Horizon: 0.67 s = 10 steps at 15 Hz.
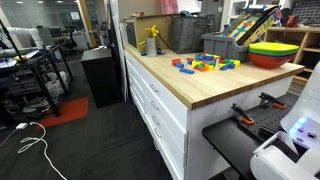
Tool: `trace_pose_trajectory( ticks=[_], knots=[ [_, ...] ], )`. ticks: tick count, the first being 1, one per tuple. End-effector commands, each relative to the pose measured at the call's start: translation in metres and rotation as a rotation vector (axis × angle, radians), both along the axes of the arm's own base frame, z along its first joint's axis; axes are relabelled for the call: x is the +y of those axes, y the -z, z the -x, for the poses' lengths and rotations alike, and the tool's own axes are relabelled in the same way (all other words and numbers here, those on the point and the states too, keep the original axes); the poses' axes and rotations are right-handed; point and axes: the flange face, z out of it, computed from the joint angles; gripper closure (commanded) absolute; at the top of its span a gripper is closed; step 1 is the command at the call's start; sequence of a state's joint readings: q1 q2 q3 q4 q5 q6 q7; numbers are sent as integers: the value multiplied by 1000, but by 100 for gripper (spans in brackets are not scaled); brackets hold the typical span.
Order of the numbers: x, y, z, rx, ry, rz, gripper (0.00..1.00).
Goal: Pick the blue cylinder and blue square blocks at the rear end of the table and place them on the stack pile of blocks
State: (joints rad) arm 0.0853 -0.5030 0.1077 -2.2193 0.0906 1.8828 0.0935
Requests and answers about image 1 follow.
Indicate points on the long blue rectangular block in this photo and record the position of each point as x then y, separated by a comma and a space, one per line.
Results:
186, 70

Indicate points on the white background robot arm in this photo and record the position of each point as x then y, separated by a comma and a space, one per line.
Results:
23, 33

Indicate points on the wooden blocks cardboard box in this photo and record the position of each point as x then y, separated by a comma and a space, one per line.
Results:
253, 23

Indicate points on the red rectangular wooden block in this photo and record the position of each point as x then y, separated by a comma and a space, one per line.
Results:
176, 61

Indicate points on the metal cup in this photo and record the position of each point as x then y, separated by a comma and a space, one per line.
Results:
151, 47

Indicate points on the large yellow wooden block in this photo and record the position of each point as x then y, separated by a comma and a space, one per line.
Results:
196, 63

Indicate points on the green wooden block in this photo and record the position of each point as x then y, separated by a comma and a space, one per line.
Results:
228, 62
200, 66

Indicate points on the orange red wooden block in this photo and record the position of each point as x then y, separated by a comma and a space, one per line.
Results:
202, 69

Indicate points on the small yellow wooden block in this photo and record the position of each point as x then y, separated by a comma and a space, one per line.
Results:
210, 67

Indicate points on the wide blue wooden block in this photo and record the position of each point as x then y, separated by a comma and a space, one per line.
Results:
205, 57

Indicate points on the black cabinet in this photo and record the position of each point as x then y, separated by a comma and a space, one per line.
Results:
100, 76

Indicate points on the brown cardboard box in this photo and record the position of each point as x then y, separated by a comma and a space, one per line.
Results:
150, 26

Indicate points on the white drawer cabinet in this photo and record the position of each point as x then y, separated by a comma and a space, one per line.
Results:
206, 140

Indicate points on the gray plastic bin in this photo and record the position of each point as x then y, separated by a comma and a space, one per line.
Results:
220, 46

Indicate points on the teal cloth item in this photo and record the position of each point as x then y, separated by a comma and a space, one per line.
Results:
185, 13

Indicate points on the pink sheet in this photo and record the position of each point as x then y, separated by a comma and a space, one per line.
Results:
169, 6

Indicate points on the black orange spring clamp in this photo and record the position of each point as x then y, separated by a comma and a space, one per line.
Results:
271, 100
241, 115

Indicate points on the red floor mat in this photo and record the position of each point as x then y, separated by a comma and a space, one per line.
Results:
66, 111

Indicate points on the wooden pillar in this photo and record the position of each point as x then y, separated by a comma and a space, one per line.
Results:
87, 23

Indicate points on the black office chair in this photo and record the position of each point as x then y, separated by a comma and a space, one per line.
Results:
70, 41

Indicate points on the white bag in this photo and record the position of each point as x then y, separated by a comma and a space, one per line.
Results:
56, 83

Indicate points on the red plastic bowl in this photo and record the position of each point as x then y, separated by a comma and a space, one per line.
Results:
268, 62

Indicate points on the green plastic bowl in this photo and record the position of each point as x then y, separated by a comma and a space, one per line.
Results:
271, 53

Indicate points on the yellow plastic bowl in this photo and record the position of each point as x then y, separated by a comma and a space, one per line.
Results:
273, 46

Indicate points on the black metal cart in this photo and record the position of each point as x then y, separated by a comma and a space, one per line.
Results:
40, 63

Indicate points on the white power adapter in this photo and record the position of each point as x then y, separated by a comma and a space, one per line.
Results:
22, 126

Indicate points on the red tool on shelf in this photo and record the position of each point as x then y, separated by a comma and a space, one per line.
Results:
292, 20

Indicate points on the wooden shelf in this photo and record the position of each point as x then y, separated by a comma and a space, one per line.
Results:
310, 40

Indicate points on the black tripod pole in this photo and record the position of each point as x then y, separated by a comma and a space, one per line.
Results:
10, 40

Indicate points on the black keyboard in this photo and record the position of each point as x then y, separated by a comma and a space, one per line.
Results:
306, 11

